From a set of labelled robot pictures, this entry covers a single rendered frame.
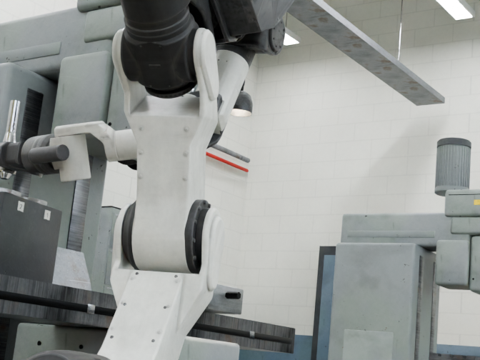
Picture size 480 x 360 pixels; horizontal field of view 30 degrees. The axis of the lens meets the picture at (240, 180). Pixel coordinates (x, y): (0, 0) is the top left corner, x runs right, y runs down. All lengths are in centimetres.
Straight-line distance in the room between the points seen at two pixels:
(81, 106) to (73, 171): 64
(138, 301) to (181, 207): 19
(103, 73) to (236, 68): 66
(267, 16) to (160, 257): 52
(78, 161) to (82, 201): 89
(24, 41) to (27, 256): 93
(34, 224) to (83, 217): 70
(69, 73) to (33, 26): 27
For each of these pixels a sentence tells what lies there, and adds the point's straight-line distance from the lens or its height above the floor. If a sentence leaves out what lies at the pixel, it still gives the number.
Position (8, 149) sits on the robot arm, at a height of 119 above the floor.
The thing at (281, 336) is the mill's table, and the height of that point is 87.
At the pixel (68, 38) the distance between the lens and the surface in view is 271.
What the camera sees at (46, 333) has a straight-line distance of 241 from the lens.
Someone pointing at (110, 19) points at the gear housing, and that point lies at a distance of 259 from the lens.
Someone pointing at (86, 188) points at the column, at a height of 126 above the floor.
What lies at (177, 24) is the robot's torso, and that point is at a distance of 158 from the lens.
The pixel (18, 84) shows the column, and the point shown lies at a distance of 268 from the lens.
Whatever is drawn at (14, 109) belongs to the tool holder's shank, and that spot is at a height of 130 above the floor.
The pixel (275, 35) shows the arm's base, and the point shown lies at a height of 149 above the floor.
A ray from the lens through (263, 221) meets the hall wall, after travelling 1014.
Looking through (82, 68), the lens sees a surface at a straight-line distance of 261.
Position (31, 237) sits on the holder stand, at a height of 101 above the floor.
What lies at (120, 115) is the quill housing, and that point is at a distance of 248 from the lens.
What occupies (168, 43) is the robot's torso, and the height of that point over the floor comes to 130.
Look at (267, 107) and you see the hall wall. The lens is 1050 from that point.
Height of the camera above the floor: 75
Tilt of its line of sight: 12 degrees up
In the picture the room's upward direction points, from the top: 6 degrees clockwise
